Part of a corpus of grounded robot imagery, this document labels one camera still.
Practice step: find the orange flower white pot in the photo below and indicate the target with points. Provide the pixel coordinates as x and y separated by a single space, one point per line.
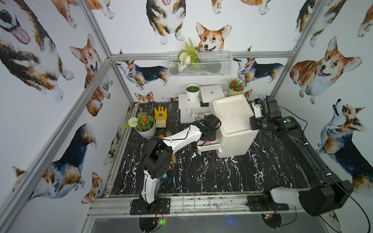
143 123

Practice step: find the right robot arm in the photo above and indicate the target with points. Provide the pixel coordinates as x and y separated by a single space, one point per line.
326 191

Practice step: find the red flower pot plant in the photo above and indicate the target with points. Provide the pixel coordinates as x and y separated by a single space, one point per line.
235 87

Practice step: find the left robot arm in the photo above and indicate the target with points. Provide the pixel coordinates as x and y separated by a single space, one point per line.
159 152

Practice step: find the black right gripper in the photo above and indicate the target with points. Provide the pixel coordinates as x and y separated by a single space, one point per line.
252 120

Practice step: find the green fern white flowers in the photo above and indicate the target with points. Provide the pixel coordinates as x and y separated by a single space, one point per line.
188 58

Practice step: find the gold brown microphone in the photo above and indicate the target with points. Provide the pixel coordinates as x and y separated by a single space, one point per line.
174 158

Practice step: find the white stepped display stand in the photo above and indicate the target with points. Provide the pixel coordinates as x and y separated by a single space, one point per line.
200 102

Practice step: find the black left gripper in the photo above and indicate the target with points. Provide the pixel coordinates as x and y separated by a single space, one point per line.
208 135

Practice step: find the yellow work glove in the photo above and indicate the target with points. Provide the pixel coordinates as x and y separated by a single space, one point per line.
160 117

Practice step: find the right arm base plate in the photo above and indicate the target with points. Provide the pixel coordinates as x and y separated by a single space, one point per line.
262 202

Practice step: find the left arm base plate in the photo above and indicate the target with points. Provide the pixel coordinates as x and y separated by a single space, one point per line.
141 207

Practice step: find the white cup green top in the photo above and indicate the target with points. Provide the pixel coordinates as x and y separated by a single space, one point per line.
192 92

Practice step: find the white drawer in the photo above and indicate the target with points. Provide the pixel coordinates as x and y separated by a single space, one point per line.
201 146

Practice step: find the white drawer cabinet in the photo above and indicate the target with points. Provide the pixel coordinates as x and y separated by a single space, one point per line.
235 135

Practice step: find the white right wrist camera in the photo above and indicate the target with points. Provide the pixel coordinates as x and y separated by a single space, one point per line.
257 109

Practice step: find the white wire wall basket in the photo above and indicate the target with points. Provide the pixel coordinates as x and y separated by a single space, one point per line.
210 64

